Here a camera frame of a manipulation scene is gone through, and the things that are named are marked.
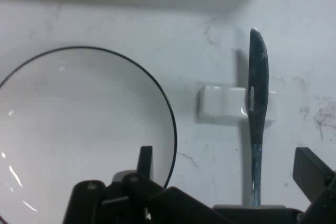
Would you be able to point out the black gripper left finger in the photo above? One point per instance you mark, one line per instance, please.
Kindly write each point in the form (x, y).
(89, 203)

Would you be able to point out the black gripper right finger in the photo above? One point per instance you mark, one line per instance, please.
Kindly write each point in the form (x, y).
(320, 182)

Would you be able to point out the steel table knife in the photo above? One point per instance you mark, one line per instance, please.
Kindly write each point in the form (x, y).
(258, 77)

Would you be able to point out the white plate with black rim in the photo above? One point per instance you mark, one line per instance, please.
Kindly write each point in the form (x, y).
(78, 129)

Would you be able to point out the white ceramic cutlery rest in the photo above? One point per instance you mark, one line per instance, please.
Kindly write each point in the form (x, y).
(220, 103)

